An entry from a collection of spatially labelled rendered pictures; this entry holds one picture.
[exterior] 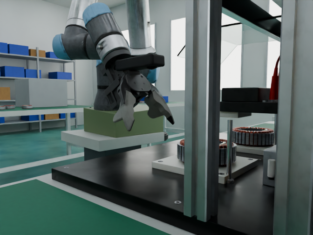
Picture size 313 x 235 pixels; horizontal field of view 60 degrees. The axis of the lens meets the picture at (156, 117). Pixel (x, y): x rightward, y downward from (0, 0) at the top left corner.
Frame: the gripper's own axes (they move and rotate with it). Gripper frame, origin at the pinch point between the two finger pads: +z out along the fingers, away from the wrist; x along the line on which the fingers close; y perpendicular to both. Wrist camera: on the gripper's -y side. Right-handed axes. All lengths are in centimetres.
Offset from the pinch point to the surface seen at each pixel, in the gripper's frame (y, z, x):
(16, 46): 440, -413, -225
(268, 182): -17.9, 19.1, 3.4
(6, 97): 502, -320, -200
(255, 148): -9.9, 13.2, -17.8
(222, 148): -13.1, 11.3, 2.5
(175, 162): -4.4, 9.6, 4.8
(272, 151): -20.8, 15.2, 3.3
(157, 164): -2.2, 8.5, 7.3
